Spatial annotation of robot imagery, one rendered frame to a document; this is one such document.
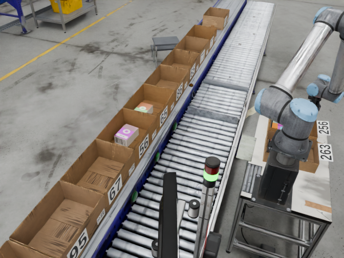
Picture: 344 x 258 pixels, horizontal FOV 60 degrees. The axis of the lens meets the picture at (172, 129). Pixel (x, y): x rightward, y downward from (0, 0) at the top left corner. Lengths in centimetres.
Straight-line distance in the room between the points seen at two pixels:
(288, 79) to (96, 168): 132
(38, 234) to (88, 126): 226
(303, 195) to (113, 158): 133
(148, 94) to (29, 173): 158
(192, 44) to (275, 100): 200
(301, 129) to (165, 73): 159
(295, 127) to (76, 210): 132
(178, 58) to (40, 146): 189
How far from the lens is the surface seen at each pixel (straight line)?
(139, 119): 230
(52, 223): 187
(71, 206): 190
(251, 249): 261
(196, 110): 274
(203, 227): 125
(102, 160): 211
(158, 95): 260
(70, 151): 359
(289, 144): 180
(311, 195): 229
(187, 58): 324
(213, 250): 147
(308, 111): 171
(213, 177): 102
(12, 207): 325
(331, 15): 202
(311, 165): 239
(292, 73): 186
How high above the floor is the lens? 235
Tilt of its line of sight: 39 degrees down
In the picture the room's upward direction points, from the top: 2 degrees clockwise
